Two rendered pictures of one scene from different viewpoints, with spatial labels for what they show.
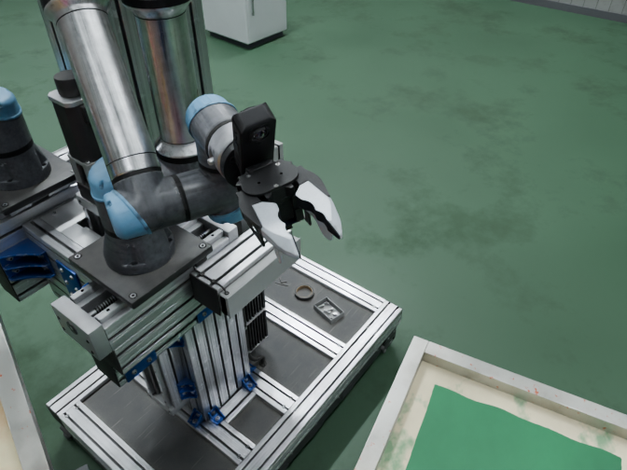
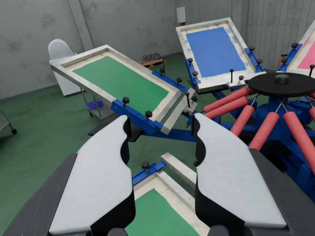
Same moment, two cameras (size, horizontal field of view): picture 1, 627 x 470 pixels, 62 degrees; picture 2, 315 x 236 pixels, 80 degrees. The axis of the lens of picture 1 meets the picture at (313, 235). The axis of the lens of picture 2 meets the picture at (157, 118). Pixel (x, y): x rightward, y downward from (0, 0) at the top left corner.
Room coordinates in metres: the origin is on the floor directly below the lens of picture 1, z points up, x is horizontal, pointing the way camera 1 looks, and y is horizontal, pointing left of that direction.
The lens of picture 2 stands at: (0.52, 0.06, 1.74)
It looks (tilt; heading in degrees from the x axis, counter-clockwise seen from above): 29 degrees down; 213
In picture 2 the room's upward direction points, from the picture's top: 11 degrees counter-clockwise
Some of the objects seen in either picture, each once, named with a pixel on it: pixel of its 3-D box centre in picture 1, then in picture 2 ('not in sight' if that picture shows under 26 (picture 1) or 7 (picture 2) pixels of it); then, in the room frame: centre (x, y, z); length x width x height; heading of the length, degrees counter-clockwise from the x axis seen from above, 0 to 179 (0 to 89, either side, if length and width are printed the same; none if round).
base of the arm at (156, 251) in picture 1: (135, 233); not in sight; (0.86, 0.38, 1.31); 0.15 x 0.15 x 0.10
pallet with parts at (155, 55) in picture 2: not in sight; (147, 61); (-5.59, -3.86, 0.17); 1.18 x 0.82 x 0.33; 142
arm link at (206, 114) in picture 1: (219, 131); not in sight; (0.69, 0.14, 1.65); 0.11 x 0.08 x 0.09; 28
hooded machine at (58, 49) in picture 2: not in sight; (68, 67); (-3.05, -4.94, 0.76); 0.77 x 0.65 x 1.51; 142
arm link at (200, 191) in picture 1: (215, 188); not in sight; (0.68, 0.15, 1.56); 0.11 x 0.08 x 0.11; 118
